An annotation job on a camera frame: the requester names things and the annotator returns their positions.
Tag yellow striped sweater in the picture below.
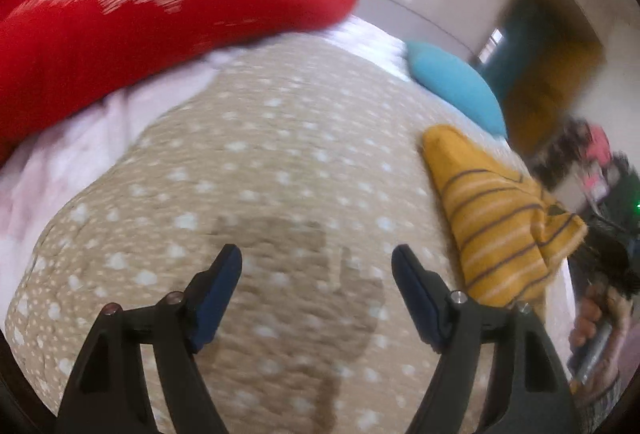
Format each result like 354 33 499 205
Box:
421 125 588 307

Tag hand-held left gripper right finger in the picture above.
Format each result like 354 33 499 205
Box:
391 244 576 434

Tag pink clothes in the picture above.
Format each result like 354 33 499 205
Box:
582 124 612 165

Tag person's right forearm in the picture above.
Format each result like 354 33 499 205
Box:
575 371 623 421

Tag blue pillow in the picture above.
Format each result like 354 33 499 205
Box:
405 40 508 137

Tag red patterned pillow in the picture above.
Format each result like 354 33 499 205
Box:
0 0 358 160

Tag person's right hand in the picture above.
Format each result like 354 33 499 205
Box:
570 284 632 387

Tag wooden door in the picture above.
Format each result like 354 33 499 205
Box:
467 0 606 135

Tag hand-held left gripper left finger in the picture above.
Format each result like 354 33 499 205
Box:
55 244 243 434

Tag cluttered shelf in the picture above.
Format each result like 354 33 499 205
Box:
530 116 631 210

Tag beige spotted blanket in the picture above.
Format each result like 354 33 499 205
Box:
5 34 576 434

